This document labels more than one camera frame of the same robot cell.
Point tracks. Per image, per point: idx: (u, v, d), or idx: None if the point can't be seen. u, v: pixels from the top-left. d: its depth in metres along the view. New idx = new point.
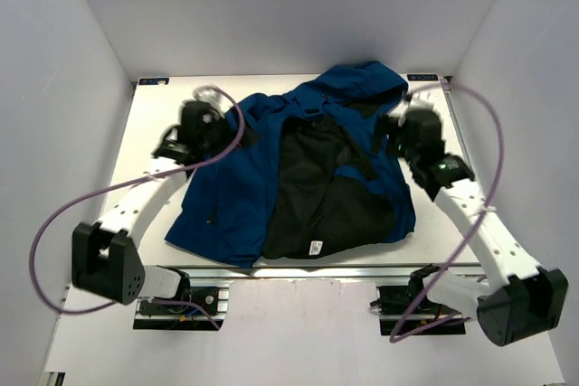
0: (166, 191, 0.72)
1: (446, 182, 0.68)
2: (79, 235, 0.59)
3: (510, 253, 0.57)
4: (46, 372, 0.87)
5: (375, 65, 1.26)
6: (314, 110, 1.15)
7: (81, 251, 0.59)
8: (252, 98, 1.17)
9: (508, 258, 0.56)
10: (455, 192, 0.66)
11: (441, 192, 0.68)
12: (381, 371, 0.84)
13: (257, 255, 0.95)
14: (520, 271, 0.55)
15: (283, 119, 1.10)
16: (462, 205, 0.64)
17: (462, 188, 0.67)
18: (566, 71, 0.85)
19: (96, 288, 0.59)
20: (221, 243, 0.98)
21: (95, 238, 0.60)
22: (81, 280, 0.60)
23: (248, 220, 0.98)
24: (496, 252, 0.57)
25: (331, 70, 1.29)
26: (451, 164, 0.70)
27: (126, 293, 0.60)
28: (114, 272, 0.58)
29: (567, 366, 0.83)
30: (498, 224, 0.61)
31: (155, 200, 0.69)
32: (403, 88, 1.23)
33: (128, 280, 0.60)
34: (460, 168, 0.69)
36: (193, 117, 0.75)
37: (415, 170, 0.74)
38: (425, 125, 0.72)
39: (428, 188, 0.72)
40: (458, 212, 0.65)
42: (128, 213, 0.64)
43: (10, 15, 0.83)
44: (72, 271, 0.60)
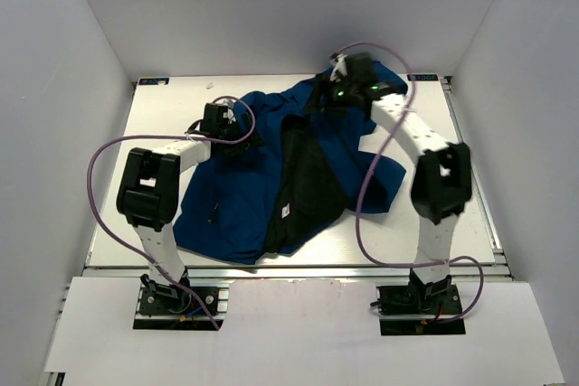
0: (195, 152, 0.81)
1: (377, 98, 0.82)
2: (135, 153, 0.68)
3: (426, 136, 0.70)
4: (46, 372, 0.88)
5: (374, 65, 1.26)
6: None
7: (135, 167, 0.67)
8: (251, 95, 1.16)
9: (424, 139, 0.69)
10: (385, 103, 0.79)
11: (374, 108, 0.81)
12: (381, 371, 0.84)
13: (259, 249, 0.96)
14: (433, 145, 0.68)
15: (282, 118, 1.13)
16: (390, 111, 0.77)
17: (391, 99, 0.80)
18: (566, 72, 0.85)
19: (137, 203, 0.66)
20: (223, 241, 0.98)
21: (144, 164, 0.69)
22: (127, 196, 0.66)
23: (246, 216, 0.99)
24: (414, 136, 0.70)
25: (330, 69, 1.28)
26: (384, 85, 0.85)
27: (166, 213, 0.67)
28: (162, 183, 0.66)
29: (567, 366, 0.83)
30: (416, 119, 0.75)
31: (190, 151, 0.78)
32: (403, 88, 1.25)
33: (170, 200, 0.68)
34: (389, 88, 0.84)
36: (215, 111, 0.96)
37: (355, 96, 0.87)
38: (357, 59, 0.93)
39: (365, 109, 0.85)
40: (386, 117, 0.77)
42: (172, 150, 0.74)
43: (11, 15, 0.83)
44: (120, 188, 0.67)
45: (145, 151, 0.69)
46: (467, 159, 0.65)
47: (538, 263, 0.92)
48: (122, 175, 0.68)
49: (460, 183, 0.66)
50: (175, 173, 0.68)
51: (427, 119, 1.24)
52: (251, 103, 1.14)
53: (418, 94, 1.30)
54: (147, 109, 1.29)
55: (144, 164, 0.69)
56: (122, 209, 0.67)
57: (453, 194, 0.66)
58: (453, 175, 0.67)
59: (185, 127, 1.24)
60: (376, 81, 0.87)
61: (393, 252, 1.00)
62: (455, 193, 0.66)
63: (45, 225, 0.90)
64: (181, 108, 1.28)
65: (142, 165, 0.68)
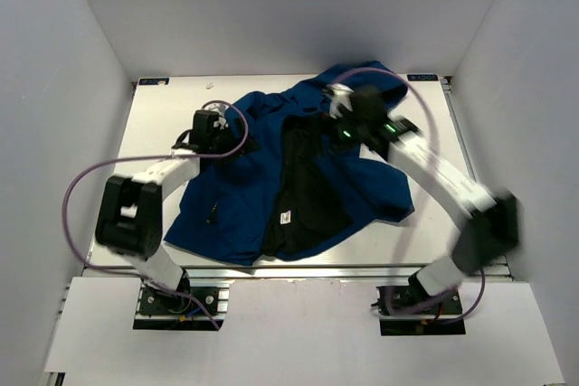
0: (182, 171, 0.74)
1: (394, 140, 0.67)
2: (113, 181, 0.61)
3: (467, 190, 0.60)
4: (46, 372, 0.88)
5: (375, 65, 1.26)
6: (312, 108, 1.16)
7: (114, 197, 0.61)
8: (251, 95, 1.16)
9: (464, 193, 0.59)
10: (407, 148, 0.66)
11: (392, 152, 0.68)
12: (381, 371, 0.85)
13: (258, 251, 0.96)
14: (479, 201, 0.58)
15: (283, 119, 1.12)
16: (413, 155, 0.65)
17: (410, 143, 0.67)
18: (566, 72, 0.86)
19: (118, 238, 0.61)
20: (221, 242, 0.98)
21: (124, 192, 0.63)
22: (105, 230, 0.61)
23: (245, 218, 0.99)
24: (454, 192, 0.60)
25: (330, 70, 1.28)
26: (397, 126, 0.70)
27: (147, 247, 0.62)
28: (143, 216, 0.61)
29: (566, 365, 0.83)
30: (449, 166, 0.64)
31: (175, 172, 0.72)
32: (403, 89, 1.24)
33: (152, 232, 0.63)
34: (403, 127, 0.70)
36: (205, 120, 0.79)
37: (366, 139, 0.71)
38: (364, 94, 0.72)
39: (381, 153, 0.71)
40: (411, 164, 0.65)
42: (155, 174, 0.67)
43: (11, 16, 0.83)
44: (98, 220, 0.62)
45: (125, 179, 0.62)
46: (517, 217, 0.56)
47: (538, 263, 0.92)
48: (99, 205, 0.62)
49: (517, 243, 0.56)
50: (157, 203, 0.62)
51: (427, 119, 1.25)
52: (251, 103, 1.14)
53: (418, 94, 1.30)
54: (147, 109, 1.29)
55: (124, 192, 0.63)
56: (100, 241, 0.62)
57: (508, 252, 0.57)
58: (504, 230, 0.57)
59: (185, 127, 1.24)
60: (388, 117, 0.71)
61: (393, 253, 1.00)
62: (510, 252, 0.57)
63: (45, 225, 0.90)
64: (181, 109, 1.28)
65: (121, 194, 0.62)
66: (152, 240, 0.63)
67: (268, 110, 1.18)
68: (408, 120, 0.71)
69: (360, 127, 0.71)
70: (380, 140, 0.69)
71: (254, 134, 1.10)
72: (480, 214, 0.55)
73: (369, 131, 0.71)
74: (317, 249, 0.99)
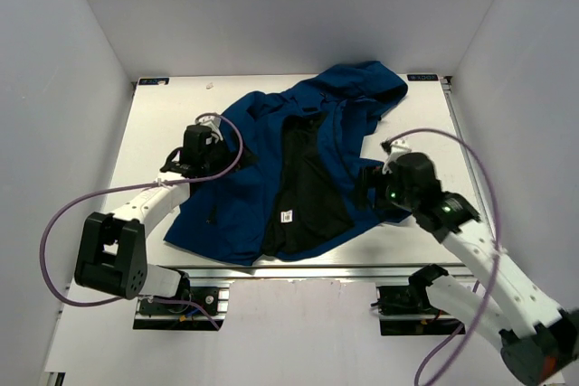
0: (169, 199, 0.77)
1: (454, 226, 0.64)
2: (91, 221, 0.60)
3: (530, 298, 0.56)
4: (46, 372, 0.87)
5: (375, 65, 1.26)
6: (312, 108, 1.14)
7: (93, 238, 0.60)
8: (251, 95, 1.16)
9: (529, 305, 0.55)
10: (465, 236, 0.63)
11: (450, 239, 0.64)
12: (381, 371, 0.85)
13: (257, 251, 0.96)
14: (545, 316, 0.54)
15: (283, 119, 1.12)
16: (475, 250, 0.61)
17: (470, 231, 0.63)
18: (566, 72, 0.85)
19: (99, 280, 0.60)
20: (221, 242, 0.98)
21: (104, 232, 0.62)
22: (86, 271, 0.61)
23: (245, 217, 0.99)
24: (517, 299, 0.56)
25: (330, 70, 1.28)
26: (454, 204, 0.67)
27: (129, 287, 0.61)
28: (122, 258, 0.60)
29: (567, 366, 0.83)
30: (514, 268, 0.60)
31: (161, 202, 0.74)
32: (403, 89, 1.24)
33: (134, 272, 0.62)
34: (463, 209, 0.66)
36: (195, 139, 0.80)
37: (416, 215, 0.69)
38: (420, 170, 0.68)
39: (433, 232, 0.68)
40: (469, 257, 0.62)
42: (139, 207, 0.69)
43: (11, 15, 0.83)
44: (78, 261, 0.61)
45: (105, 216, 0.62)
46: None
47: (538, 263, 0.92)
48: (80, 247, 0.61)
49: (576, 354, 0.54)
50: (137, 245, 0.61)
51: (427, 119, 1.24)
52: (251, 103, 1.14)
53: (418, 94, 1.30)
54: (147, 109, 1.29)
55: (106, 230, 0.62)
56: (82, 283, 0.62)
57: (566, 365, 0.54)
58: None
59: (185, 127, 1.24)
60: (444, 196, 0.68)
61: (393, 253, 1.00)
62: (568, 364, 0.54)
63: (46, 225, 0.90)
64: (181, 108, 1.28)
65: (101, 232, 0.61)
66: (133, 280, 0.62)
67: (268, 110, 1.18)
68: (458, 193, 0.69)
69: (412, 197, 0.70)
70: (436, 217, 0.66)
71: (254, 135, 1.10)
72: (546, 330, 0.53)
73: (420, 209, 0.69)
74: (317, 249, 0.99)
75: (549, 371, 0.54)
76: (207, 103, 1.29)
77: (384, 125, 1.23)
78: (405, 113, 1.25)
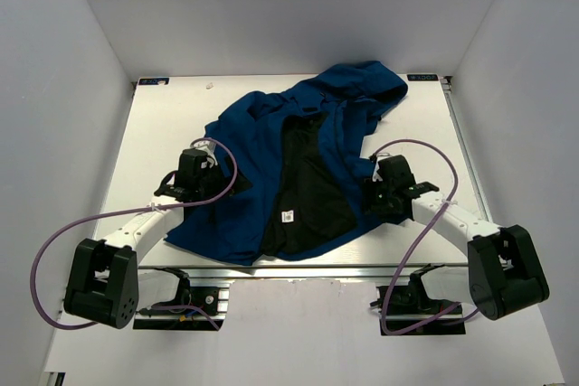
0: (162, 223, 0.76)
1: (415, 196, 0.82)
2: (83, 249, 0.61)
3: (473, 223, 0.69)
4: (46, 372, 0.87)
5: (375, 65, 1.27)
6: (312, 108, 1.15)
7: (83, 265, 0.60)
8: (251, 95, 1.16)
9: (471, 225, 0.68)
10: (423, 199, 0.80)
11: (416, 206, 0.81)
12: (381, 370, 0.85)
13: (256, 251, 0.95)
14: (484, 231, 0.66)
15: (283, 119, 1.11)
16: (430, 203, 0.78)
17: (428, 197, 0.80)
18: (566, 73, 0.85)
19: (88, 309, 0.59)
20: (220, 242, 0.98)
21: (95, 259, 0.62)
22: (75, 300, 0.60)
23: (245, 217, 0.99)
24: (461, 226, 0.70)
25: (330, 70, 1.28)
26: (420, 185, 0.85)
27: (119, 317, 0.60)
28: (112, 287, 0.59)
29: (568, 366, 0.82)
30: (461, 209, 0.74)
31: (154, 227, 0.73)
32: (403, 89, 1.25)
33: (124, 302, 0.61)
34: (426, 186, 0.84)
36: (191, 162, 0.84)
37: (393, 198, 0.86)
38: (393, 160, 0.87)
39: (405, 210, 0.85)
40: (428, 212, 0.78)
42: (132, 233, 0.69)
43: (12, 16, 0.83)
44: (68, 290, 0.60)
45: (97, 243, 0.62)
46: (528, 246, 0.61)
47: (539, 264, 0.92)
48: (70, 275, 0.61)
49: (527, 273, 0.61)
50: (128, 273, 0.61)
51: (427, 119, 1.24)
52: (251, 103, 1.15)
53: (419, 94, 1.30)
54: (147, 109, 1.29)
55: (96, 257, 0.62)
56: (71, 312, 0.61)
57: (522, 286, 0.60)
58: (516, 265, 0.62)
59: (185, 127, 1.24)
60: (412, 181, 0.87)
61: (392, 252, 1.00)
62: (523, 283, 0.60)
63: (46, 225, 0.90)
64: (181, 108, 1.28)
65: (92, 260, 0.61)
66: (124, 309, 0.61)
67: (268, 110, 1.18)
68: (431, 183, 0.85)
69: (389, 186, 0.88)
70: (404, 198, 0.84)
71: (254, 135, 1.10)
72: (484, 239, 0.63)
73: (394, 193, 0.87)
74: (319, 251, 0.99)
75: (505, 289, 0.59)
76: (207, 103, 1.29)
77: (384, 125, 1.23)
78: (405, 113, 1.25)
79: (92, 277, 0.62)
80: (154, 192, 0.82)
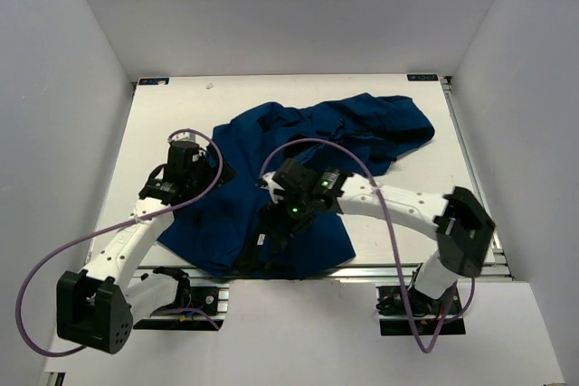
0: (148, 237, 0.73)
1: (338, 192, 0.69)
2: (64, 284, 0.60)
3: (419, 202, 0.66)
4: (46, 372, 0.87)
5: (404, 101, 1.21)
6: (326, 133, 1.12)
7: (68, 297, 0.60)
8: (267, 106, 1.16)
9: (422, 206, 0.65)
10: (348, 195, 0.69)
11: (342, 204, 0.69)
12: (380, 370, 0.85)
13: (229, 265, 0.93)
14: (437, 209, 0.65)
15: (289, 137, 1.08)
16: (363, 198, 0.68)
17: (351, 190, 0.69)
18: (566, 72, 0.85)
19: (80, 338, 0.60)
20: (198, 246, 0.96)
21: (80, 291, 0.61)
22: (67, 331, 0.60)
23: (227, 227, 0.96)
24: (411, 210, 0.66)
25: (359, 96, 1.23)
26: (331, 177, 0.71)
27: (113, 343, 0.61)
28: (100, 321, 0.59)
29: (567, 366, 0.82)
30: (393, 189, 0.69)
31: (140, 245, 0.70)
32: (429, 133, 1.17)
33: (116, 328, 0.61)
34: (338, 175, 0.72)
36: (181, 155, 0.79)
37: (315, 203, 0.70)
38: (286, 167, 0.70)
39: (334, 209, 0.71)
40: (363, 207, 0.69)
42: (115, 259, 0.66)
43: (11, 17, 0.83)
44: (58, 321, 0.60)
45: (77, 277, 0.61)
46: (472, 201, 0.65)
47: (538, 263, 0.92)
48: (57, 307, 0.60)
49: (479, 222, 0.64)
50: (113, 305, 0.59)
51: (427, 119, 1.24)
52: (264, 113, 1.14)
53: (419, 94, 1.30)
54: (147, 109, 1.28)
55: (81, 287, 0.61)
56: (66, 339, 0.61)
57: (480, 237, 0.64)
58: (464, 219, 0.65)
59: (184, 127, 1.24)
60: (320, 176, 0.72)
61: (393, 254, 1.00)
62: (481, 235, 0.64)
63: (46, 225, 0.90)
64: (180, 108, 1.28)
65: (76, 294, 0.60)
66: (117, 334, 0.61)
67: (280, 124, 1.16)
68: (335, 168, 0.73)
69: (299, 196, 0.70)
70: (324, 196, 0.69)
71: (261, 146, 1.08)
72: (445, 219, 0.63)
73: (309, 198, 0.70)
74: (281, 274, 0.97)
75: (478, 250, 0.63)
76: (207, 103, 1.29)
77: None
78: None
79: (81, 305, 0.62)
80: (139, 193, 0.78)
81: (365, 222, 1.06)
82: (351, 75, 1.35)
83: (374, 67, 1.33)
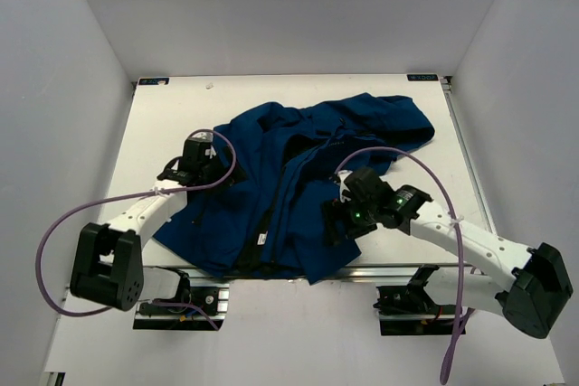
0: (166, 208, 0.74)
1: (411, 213, 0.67)
2: (87, 233, 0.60)
3: (499, 250, 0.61)
4: (46, 372, 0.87)
5: (404, 101, 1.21)
6: (325, 133, 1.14)
7: (88, 249, 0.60)
8: (267, 105, 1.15)
9: (501, 255, 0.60)
10: (423, 219, 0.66)
11: (412, 226, 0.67)
12: (381, 370, 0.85)
13: (229, 265, 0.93)
14: (518, 261, 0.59)
15: (290, 136, 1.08)
16: (437, 226, 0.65)
17: (427, 213, 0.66)
18: (566, 72, 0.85)
19: (93, 291, 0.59)
20: (198, 246, 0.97)
21: (99, 244, 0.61)
22: (80, 283, 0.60)
23: (227, 226, 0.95)
24: (488, 255, 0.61)
25: (359, 96, 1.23)
26: (407, 196, 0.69)
27: (125, 299, 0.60)
28: (118, 272, 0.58)
29: (567, 366, 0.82)
30: (473, 229, 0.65)
31: (157, 212, 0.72)
32: (429, 132, 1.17)
33: (129, 285, 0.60)
34: (415, 196, 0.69)
36: (196, 147, 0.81)
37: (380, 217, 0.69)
38: (362, 177, 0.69)
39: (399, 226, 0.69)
40: (433, 233, 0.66)
42: (135, 218, 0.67)
43: (11, 17, 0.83)
44: (73, 273, 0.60)
45: (100, 228, 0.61)
46: (560, 264, 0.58)
47: None
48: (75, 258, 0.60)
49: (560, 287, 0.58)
50: (132, 258, 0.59)
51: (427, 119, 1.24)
52: (265, 113, 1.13)
53: (419, 94, 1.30)
54: (147, 109, 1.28)
55: (101, 240, 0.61)
56: (77, 294, 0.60)
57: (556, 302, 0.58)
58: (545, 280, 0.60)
59: (184, 127, 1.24)
60: (395, 192, 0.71)
61: (393, 253, 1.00)
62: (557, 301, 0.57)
63: (46, 225, 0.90)
64: (180, 108, 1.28)
65: (97, 244, 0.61)
66: (129, 291, 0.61)
67: (280, 124, 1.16)
68: (418, 190, 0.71)
69: (369, 205, 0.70)
70: (399, 213, 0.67)
71: (261, 146, 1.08)
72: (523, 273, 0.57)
73: (378, 211, 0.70)
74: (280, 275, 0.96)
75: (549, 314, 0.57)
76: (207, 103, 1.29)
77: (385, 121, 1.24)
78: None
79: (98, 259, 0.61)
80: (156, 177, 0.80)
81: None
82: (351, 75, 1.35)
83: (374, 67, 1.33)
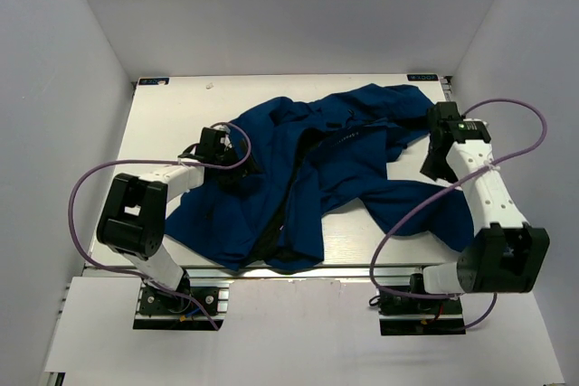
0: (186, 178, 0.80)
1: (459, 137, 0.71)
2: (119, 180, 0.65)
3: (500, 206, 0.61)
4: (46, 372, 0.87)
5: (411, 90, 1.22)
6: (336, 124, 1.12)
7: (118, 193, 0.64)
8: (277, 99, 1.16)
9: (497, 210, 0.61)
10: (465, 147, 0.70)
11: (453, 147, 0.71)
12: (380, 370, 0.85)
13: (245, 255, 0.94)
14: (504, 221, 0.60)
15: (301, 130, 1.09)
16: (469, 160, 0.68)
17: (472, 145, 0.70)
18: (567, 71, 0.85)
19: (118, 233, 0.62)
20: (213, 240, 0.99)
21: (128, 192, 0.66)
22: (105, 225, 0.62)
23: (240, 220, 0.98)
24: (487, 202, 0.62)
25: (365, 87, 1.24)
26: (470, 126, 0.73)
27: (147, 246, 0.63)
28: (146, 214, 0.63)
29: (567, 365, 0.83)
30: (498, 181, 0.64)
31: (179, 178, 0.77)
32: None
33: (152, 232, 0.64)
34: (477, 130, 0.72)
36: (213, 135, 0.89)
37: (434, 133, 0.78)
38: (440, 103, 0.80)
39: (442, 145, 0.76)
40: (462, 164, 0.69)
42: (162, 175, 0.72)
43: (11, 17, 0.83)
44: (101, 216, 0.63)
45: (131, 177, 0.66)
46: (539, 252, 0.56)
47: None
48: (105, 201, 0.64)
49: (520, 274, 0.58)
50: (158, 204, 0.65)
51: None
52: (276, 108, 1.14)
53: None
54: (147, 109, 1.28)
55: (129, 191, 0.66)
56: (101, 239, 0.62)
57: (507, 277, 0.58)
58: (517, 258, 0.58)
59: (183, 127, 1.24)
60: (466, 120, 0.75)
61: (396, 253, 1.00)
62: (509, 279, 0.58)
63: (46, 224, 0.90)
64: (180, 108, 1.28)
65: (126, 192, 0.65)
66: (151, 240, 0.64)
67: (290, 117, 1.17)
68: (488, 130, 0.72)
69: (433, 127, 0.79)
70: (449, 131, 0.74)
71: (270, 140, 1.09)
72: (498, 231, 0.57)
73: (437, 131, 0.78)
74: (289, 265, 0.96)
75: (488, 277, 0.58)
76: (207, 103, 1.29)
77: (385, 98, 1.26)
78: None
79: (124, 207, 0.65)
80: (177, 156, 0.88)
81: (365, 222, 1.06)
82: (351, 75, 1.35)
83: (374, 67, 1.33)
